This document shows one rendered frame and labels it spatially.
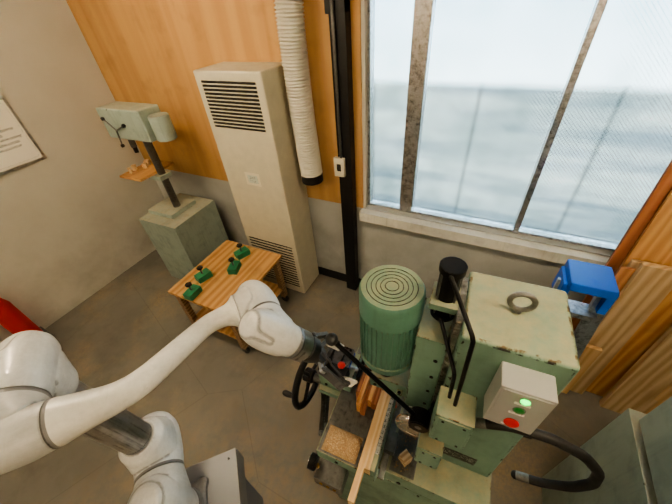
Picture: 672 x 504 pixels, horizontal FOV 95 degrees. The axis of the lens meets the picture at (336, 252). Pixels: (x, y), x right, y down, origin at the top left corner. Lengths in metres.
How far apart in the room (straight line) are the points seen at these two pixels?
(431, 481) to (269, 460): 1.16
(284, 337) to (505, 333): 0.51
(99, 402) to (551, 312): 0.99
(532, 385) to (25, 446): 0.98
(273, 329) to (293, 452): 1.51
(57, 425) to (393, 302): 0.74
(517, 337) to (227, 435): 1.96
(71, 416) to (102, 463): 1.84
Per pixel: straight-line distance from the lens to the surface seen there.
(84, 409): 0.87
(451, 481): 1.37
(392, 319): 0.79
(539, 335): 0.80
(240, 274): 2.44
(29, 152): 3.41
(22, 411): 0.92
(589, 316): 1.70
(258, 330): 0.79
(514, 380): 0.77
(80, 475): 2.75
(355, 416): 1.30
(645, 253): 2.13
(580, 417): 2.63
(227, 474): 1.52
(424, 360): 0.92
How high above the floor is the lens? 2.10
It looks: 40 degrees down
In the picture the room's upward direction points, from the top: 5 degrees counter-clockwise
